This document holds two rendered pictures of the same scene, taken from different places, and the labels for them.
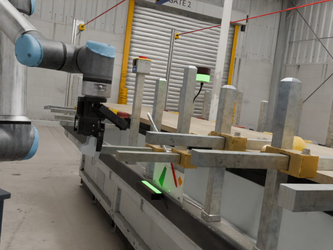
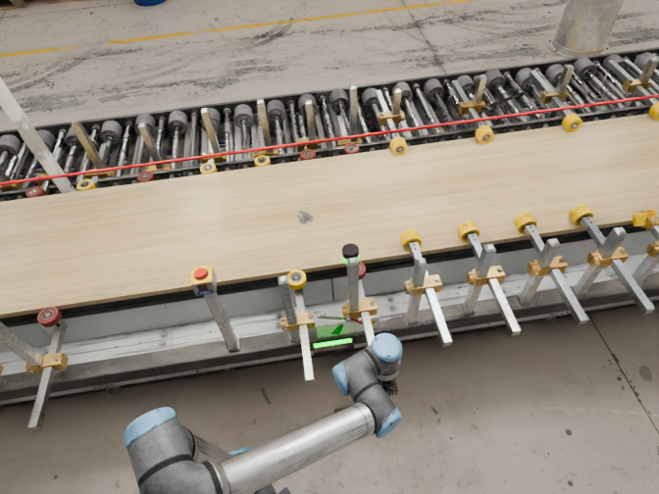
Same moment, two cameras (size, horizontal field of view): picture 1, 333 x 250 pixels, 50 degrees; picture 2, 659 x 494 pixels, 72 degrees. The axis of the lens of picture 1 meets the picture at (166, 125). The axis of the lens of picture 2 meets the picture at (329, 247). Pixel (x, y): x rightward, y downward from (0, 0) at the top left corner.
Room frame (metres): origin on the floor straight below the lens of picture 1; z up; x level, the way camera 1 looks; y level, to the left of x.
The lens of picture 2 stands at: (1.02, 0.86, 2.42)
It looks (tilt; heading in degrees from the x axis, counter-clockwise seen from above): 51 degrees down; 290
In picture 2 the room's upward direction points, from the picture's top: 4 degrees counter-clockwise
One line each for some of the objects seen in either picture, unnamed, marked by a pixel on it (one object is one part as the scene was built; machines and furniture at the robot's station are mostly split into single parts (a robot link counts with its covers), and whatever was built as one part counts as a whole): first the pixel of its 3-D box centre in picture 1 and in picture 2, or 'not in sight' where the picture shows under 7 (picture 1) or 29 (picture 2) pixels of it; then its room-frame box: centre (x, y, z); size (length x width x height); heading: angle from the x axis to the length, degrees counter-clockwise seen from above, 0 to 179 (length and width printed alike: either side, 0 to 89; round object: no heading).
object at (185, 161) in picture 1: (183, 157); (359, 308); (1.26, -0.07, 0.85); 0.14 x 0.06 x 0.05; 25
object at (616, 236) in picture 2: not in sight; (594, 268); (0.38, -0.49, 0.88); 0.04 x 0.04 x 0.48; 25
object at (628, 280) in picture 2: not in sight; (612, 257); (0.34, -0.50, 0.95); 0.50 x 0.04 x 0.04; 115
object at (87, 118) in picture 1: (91, 116); (384, 377); (1.10, 0.24, 0.97); 0.09 x 0.08 x 0.12; 115
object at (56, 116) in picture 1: (85, 119); not in sight; (2.59, 0.60, 0.81); 0.44 x 0.03 x 0.04; 115
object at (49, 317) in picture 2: (122, 119); (54, 321); (2.44, 0.31, 0.85); 0.08 x 0.08 x 0.11
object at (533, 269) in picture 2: not in sight; (546, 267); (0.58, -0.39, 0.95); 0.14 x 0.06 x 0.05; 25
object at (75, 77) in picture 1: (73, 100); not in sight; (3.32, 0.90, 0.91); 0.04 x 0.04 x 0.48; 25
